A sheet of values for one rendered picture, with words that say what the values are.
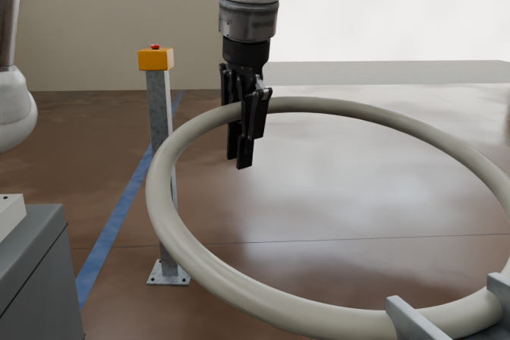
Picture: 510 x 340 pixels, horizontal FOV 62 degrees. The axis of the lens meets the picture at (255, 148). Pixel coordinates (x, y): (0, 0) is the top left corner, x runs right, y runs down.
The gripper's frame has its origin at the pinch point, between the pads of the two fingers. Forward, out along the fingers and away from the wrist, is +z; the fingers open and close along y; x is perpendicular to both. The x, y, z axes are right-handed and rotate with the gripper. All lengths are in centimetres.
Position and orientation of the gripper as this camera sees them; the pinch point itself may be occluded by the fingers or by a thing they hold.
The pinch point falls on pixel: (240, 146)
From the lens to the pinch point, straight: 76.7
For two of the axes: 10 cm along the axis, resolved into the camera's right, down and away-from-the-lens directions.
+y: 5.4, 4.8, -6.9
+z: -0.7, 8.5, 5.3
